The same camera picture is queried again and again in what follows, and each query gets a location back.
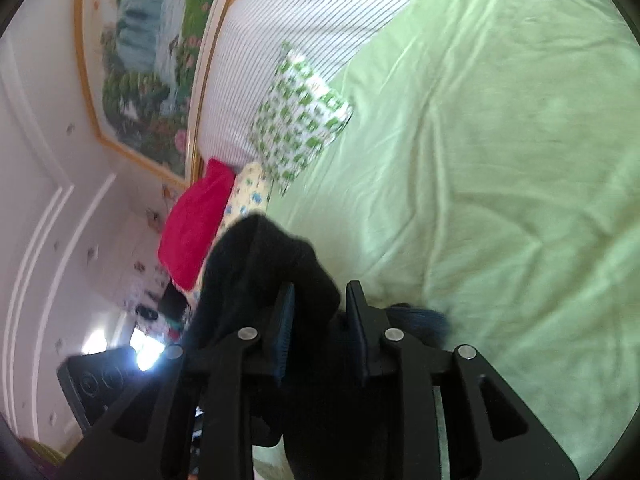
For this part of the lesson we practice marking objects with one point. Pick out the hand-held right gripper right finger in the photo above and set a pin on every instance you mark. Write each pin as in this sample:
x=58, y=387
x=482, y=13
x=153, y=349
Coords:
x=357, y=330

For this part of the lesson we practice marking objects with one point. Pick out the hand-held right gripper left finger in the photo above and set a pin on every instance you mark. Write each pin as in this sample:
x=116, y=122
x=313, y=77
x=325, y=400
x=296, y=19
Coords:
x=282, y=325

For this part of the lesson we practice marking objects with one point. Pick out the dark navy pants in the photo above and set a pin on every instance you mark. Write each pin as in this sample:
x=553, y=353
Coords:
x=265, y=260

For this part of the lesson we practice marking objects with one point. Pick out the dark screen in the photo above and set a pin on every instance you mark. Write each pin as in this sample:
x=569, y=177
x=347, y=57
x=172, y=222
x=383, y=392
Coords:
x=173, y=301

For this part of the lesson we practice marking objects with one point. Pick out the red fluffy towel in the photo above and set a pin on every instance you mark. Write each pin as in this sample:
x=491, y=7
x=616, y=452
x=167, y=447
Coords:
x=195, y=225

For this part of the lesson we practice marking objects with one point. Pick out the yellow cartoon print pillow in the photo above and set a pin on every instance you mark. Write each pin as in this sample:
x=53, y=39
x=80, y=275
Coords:
x=247, y=190

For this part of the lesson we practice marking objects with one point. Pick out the green frog checkered pillow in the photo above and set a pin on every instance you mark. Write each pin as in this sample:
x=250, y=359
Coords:
x=300, y=120

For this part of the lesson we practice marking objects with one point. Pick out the green bed sheet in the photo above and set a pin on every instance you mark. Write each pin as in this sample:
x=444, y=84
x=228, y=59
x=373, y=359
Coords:
x=500, y=160

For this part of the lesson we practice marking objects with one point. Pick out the gold framed landscape painting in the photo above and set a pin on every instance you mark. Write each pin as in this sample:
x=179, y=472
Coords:
x=145, y=60

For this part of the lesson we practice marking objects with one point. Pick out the white striped padded headboard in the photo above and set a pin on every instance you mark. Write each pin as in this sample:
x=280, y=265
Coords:
x=300, y=10

